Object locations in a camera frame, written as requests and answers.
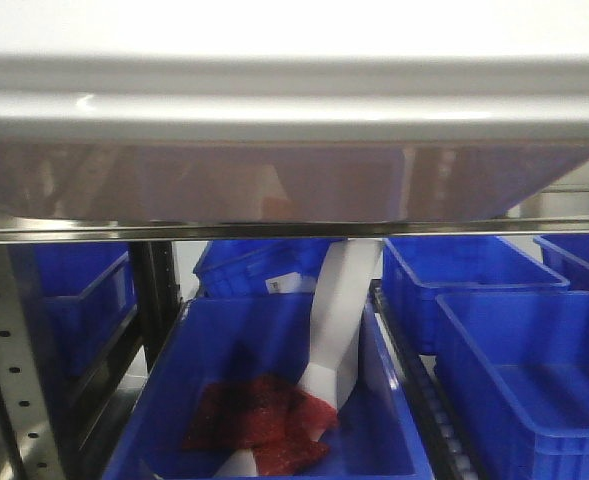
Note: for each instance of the blue bin far right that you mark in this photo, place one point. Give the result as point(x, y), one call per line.
point(568, 255)

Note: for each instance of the blue bin rear centre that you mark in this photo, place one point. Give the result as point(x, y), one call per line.
point(240, 268)

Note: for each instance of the white plastic storage bin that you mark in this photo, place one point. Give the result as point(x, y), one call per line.
point(288, 111)

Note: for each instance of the blue bin rear right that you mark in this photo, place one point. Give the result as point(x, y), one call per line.
point(418, 269)

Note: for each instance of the stainless steel shelf rail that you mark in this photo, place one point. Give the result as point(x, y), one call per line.
point(24, 230)

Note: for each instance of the blue bin lower left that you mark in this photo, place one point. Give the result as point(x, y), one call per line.
point(88, 291)

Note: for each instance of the red bubble wrap bags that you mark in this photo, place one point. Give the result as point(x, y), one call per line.
point(278, 422)

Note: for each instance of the blue bin front right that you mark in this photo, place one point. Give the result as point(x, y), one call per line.
point(515, 367)

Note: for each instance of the white paper strip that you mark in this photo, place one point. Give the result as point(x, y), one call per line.
point(334, 326)

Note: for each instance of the blue bin with red bags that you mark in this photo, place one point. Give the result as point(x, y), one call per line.
point(241, 338)

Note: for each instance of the black roller track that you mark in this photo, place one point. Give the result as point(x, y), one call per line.
point(442, 435)

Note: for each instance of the perforated steel shelf upright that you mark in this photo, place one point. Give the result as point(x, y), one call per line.
point(29, 373)

